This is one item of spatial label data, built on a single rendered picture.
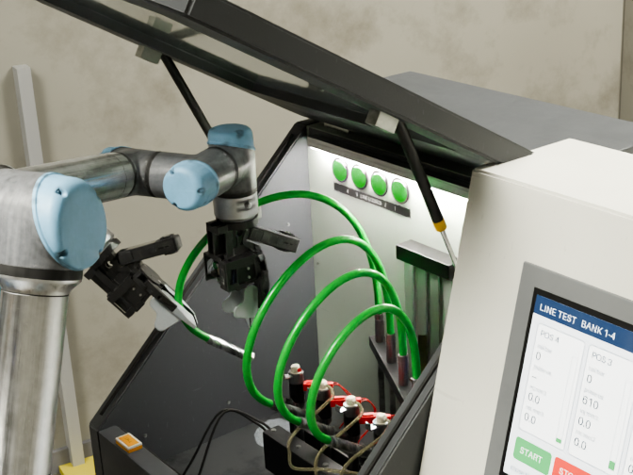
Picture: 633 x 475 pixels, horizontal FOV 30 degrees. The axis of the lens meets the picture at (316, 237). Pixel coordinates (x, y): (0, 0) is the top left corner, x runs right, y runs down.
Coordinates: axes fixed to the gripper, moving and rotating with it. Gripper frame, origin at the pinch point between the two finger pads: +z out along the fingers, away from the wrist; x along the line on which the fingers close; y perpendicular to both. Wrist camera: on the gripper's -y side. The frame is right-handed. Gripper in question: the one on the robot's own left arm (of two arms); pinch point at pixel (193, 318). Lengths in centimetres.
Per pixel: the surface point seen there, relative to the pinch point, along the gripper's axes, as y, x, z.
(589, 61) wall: -125, -247, 65
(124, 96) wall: -3, -161, -49
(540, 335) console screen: -41, 47, 34
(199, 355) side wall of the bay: 10.2, -24.6, 8.2
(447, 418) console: -22, 33, 37
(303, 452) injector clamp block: 3.8, 4.9, 30.7
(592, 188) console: -62, 45, 25
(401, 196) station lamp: -41.5, -9.3, 13.7
